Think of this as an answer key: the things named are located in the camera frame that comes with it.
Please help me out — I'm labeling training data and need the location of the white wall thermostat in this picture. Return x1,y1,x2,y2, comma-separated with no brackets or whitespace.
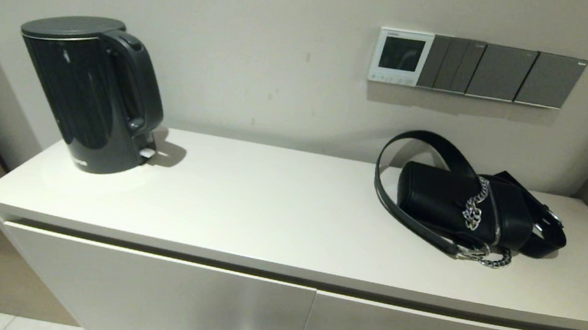
367,26,436,89

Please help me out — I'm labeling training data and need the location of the white sideboard cabinet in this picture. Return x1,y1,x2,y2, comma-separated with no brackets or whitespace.
0,108,588,330

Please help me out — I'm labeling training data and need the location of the black electric kettle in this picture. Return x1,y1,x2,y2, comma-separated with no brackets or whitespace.
6,8,174,181

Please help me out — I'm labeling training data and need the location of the black leather handbag with chain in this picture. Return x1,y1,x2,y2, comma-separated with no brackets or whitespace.
365,125,578,276

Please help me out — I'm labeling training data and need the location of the grey triple wall switch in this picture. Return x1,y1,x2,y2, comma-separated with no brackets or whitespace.
416,33,488,96

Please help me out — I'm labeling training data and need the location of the grey single wall switch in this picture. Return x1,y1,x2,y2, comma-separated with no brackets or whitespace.
514,49,588,113
465,41,540,105

